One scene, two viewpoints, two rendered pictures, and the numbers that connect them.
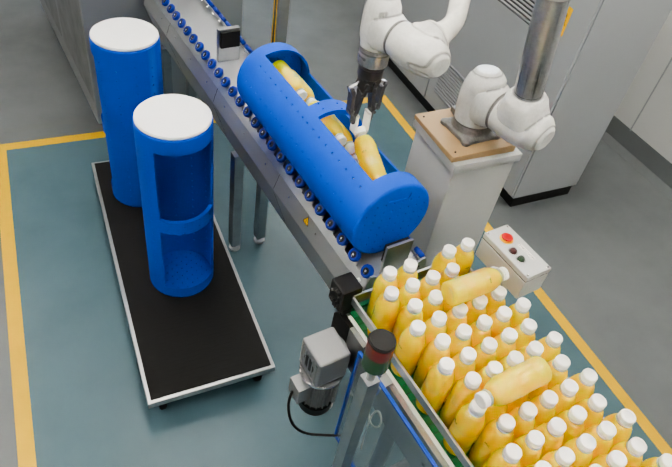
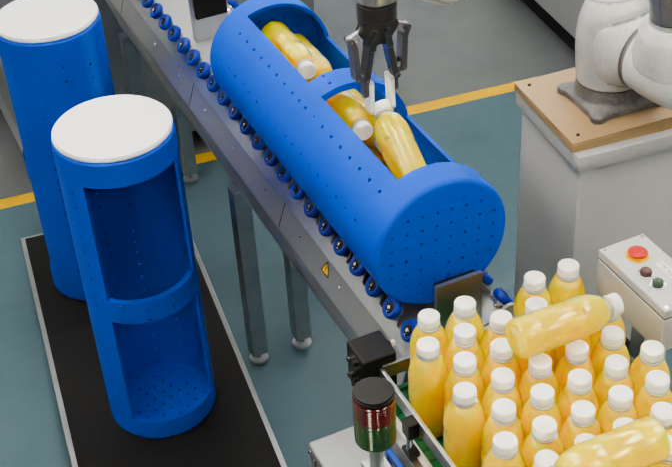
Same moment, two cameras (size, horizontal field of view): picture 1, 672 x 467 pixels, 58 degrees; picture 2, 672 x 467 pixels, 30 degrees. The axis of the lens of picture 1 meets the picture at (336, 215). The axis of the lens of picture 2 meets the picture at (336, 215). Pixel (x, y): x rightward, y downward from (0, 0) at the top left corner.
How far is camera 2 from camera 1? 68 cm
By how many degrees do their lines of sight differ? 13
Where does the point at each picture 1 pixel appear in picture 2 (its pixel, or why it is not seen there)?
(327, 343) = (347, 448)
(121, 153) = (57, 209)
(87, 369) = not seen: outside the picture
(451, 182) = (581, 188)
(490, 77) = (615, 1)
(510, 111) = (647, 51)
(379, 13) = not seen: outside the picture
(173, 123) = (111, 137)
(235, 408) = not seen: outside the picture
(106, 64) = (19, 66)
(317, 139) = (319, 130)
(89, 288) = (18, 439)
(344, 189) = (358, 199)
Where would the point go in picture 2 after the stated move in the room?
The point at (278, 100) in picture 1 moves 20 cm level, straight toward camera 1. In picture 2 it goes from (265, 81) to (255, 131)
